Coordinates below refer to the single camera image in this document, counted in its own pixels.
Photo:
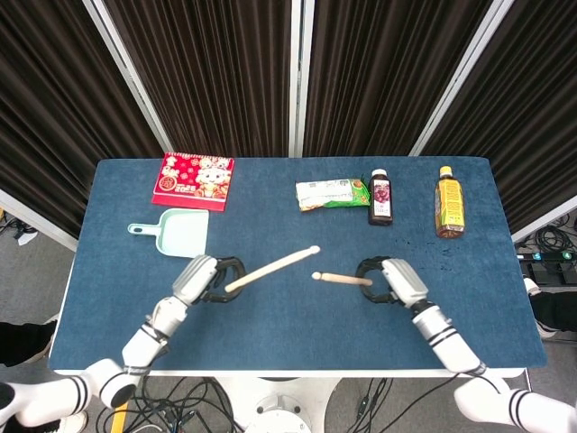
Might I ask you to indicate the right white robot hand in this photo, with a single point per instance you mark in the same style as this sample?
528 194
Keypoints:
403 282

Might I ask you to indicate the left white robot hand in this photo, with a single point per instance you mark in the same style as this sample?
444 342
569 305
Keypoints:
194 279

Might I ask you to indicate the wooden drumstick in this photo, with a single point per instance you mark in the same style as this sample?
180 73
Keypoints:
275 267
340 278

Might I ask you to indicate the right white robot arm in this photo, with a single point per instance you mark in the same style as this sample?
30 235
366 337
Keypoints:
446 343

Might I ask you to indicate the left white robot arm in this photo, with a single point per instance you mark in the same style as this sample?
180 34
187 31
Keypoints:
149 334

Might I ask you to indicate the mint green dustpan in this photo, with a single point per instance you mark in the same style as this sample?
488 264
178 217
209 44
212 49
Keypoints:
182 232

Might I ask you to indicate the dark juice bottle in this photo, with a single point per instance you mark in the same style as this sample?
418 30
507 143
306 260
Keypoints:
380 200

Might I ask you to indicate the yellow label tea bottle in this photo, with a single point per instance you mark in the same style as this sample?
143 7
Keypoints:
449 207

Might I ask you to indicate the red desk calendar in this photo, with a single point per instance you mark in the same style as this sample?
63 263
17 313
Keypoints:
194 182

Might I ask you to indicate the blue felt table mat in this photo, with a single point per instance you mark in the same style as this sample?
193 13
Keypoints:
288 334

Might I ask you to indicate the green snack packet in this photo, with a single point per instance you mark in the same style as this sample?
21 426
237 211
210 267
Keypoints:
329 194

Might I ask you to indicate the black power strip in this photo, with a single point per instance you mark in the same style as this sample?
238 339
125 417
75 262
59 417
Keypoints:
550 256

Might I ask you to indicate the person leg black trousers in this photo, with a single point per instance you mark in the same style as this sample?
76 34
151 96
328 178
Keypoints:
556 311
20 343

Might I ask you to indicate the yellow floor tape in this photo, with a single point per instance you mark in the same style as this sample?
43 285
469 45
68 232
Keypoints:
118 419

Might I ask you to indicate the white sneaker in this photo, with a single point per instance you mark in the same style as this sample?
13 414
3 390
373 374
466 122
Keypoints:
74 423

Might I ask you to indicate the dark corrugated partition panel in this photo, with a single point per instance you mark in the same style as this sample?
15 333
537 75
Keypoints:
532 113
212 76
387 76
45 113

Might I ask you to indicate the white partition frame post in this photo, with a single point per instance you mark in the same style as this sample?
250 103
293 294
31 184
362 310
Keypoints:
126 72
460 76
31 216
545 218
301 76

